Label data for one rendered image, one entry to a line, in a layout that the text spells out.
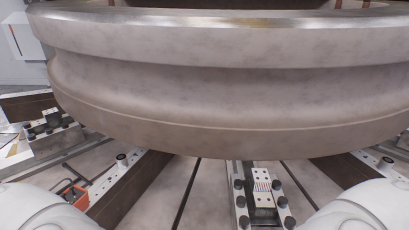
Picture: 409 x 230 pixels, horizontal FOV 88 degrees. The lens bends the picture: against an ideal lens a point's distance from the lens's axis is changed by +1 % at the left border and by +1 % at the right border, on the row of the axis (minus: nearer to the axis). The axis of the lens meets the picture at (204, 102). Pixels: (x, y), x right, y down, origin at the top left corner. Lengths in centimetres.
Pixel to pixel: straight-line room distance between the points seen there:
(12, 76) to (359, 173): 642
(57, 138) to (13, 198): 201
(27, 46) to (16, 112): 188
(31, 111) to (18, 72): 264
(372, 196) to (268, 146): 100
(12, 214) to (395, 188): 72
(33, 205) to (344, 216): 54
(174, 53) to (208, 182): 132
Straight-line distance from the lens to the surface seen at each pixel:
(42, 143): 255
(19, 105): 371
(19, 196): 56
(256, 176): 149
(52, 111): 259
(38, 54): 525
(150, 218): 195
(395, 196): 57
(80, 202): 157
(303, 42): 124
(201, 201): 199
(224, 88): 138
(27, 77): 618
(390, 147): 314
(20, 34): 532
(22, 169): 275
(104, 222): 183
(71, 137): 259
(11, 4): 576
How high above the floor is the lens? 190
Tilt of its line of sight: 28 degrees down
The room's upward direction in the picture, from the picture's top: straight up
